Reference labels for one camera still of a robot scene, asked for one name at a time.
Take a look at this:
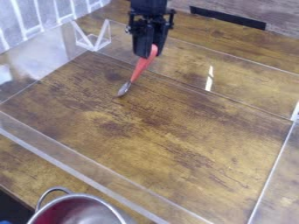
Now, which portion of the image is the clear acrylic corner bracket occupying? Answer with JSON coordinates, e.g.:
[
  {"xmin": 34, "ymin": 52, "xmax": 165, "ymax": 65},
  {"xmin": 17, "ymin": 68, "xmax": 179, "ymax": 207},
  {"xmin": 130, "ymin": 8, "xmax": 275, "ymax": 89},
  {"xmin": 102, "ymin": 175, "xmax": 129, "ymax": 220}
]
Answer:
[{"xmin": 71, "ymin": 19, "xmax": 113, "ymax": 52}]

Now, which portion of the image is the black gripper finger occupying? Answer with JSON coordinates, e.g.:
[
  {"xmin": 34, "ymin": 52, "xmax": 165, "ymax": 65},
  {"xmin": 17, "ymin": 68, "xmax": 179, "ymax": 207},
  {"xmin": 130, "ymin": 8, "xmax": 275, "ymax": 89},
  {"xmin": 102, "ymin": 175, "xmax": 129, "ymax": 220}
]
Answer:
[
  {"xmin": 133, "ymin": 20, "xmax": 155, "ymax": 59},
  {"xmin": 154, "ymin": 23, "xmax": 170, "ymax": 55}
]

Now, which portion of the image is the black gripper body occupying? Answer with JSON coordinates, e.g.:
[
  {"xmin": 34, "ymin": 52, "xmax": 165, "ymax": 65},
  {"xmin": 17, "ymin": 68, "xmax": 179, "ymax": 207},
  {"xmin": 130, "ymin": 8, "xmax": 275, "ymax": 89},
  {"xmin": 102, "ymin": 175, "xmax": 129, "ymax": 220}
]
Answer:
[{"xmin": 127, "ymin": 0, "xmax": 177, "ymax": 33}]

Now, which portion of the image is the black strip on table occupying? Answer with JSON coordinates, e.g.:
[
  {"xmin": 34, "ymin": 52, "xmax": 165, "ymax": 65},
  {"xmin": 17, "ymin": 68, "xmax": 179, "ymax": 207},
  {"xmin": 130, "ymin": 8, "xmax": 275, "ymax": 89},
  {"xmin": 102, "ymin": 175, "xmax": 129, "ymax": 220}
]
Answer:
[{"xmin": 190, "ymin": 6, "xmax": 267, "ymax": 31}]

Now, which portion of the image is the pink handled metal spoon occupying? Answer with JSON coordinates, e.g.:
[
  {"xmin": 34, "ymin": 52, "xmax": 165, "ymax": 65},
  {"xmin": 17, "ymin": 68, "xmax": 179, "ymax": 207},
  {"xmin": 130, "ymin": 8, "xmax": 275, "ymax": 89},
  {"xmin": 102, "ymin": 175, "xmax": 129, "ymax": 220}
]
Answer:
[{"xmin": 117, "ymin": 45, "xmax": 158, "ymax": 97}]

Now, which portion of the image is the stainless steel pot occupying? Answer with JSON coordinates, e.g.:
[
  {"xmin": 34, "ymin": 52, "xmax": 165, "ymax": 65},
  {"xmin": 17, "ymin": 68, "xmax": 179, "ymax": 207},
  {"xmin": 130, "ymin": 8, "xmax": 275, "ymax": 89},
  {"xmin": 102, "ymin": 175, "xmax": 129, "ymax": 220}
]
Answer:
[{"xmin": 27, "ymin": 186, "xmax": 137, "ymax": 224}]

